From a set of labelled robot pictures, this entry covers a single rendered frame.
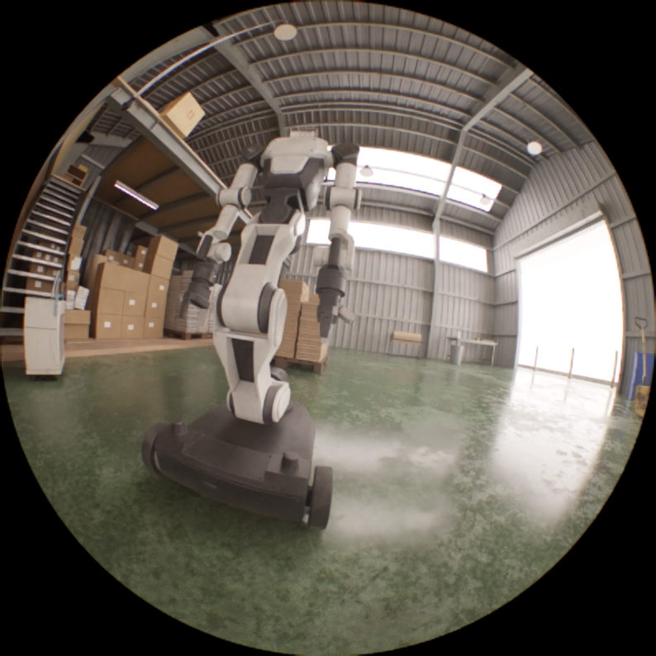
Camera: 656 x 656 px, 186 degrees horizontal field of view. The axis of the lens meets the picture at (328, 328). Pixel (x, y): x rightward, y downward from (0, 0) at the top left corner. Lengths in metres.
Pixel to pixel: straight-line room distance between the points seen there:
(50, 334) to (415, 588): 2.05
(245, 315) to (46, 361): 1.62
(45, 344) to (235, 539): 1.61
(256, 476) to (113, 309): 3.12
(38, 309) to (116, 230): 4.32
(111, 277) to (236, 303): 2.94
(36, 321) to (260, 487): 1.69
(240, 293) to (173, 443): 0.47
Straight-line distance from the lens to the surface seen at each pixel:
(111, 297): 3.37
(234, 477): 0.56
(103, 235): 5.73
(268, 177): 0.83
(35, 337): 1.83
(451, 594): 0.68
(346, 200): 0.75
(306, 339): 2.62
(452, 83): 6.34
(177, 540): 0.68
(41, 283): 3.67
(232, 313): 0.54
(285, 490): 0.53
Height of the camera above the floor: 0.57
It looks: level
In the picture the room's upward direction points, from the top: 7 degrees clockwise
